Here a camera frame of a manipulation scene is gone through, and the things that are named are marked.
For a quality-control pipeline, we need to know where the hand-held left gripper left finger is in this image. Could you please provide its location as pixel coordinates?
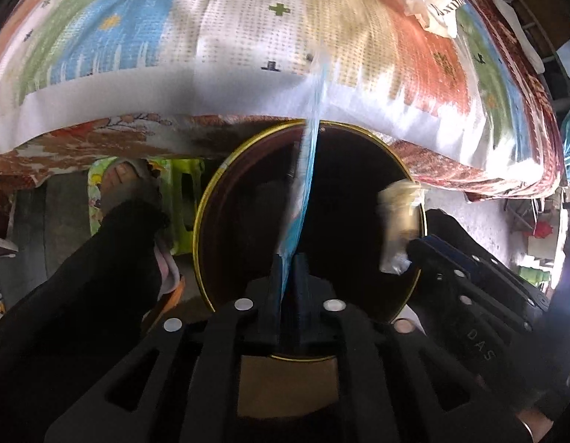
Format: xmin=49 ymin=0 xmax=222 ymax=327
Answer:
xmin=45 ymin=255 xmax=286 ymax=443

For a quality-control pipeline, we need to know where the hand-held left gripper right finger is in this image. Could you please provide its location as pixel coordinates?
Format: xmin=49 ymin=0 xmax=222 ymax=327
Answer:
xmin=292 ymin=251 xmax=536 ymax=443

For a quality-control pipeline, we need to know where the round dark tin bin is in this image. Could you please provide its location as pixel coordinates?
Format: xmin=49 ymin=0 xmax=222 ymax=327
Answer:
xmin=193 ymin=120 xmax=427 ymax=418

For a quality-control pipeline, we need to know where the yellowish wrapper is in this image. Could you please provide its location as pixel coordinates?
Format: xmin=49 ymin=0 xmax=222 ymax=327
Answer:
xmin=376 ymin=181 xmax=425 ymax=274

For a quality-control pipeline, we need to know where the white cloth on rack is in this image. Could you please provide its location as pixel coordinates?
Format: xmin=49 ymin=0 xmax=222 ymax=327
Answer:
xmin=494 ymin=0 xmax=545 ymax=75

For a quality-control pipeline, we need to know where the person's leg in black pants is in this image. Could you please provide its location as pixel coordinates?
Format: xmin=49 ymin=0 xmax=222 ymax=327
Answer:
xmin=0 ymin=198 xmax=171 ymax=443

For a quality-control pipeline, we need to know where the blue white packet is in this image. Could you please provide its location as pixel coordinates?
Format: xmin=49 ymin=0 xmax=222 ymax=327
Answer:
xmin=276 ymin=44 xmax=333 ymax=306

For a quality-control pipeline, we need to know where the striped colourful blanket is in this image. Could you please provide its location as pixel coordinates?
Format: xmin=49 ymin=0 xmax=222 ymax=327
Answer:
xmin=0 ymin=0 xmax=545 ymax=184

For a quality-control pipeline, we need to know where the person's right forearm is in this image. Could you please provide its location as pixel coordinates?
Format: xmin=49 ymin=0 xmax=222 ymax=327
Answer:
xmin=509 ymin=407 xmax=559 ymax=443

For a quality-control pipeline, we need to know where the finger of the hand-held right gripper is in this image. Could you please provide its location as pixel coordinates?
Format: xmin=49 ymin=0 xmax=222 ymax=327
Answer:
xmin=406 ymin=239 xmax=535 ymax=333
xmin=419 ymin=233 xmax=546 ymax=308

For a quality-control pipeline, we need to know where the person's foot in sandal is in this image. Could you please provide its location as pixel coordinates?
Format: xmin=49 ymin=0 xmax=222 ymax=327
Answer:
xmin=97 ymin=158 xmax=162 ymax=223

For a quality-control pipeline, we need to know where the red floral bedsheet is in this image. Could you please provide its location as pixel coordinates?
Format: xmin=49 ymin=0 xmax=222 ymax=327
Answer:
xmin=0 ymin=0 xmax=567 ymax=205

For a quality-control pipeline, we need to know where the white printed plastic bag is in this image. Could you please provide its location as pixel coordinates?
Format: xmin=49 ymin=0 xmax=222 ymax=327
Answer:
xmin=358 ymin=0 xmax=467 ymax=40

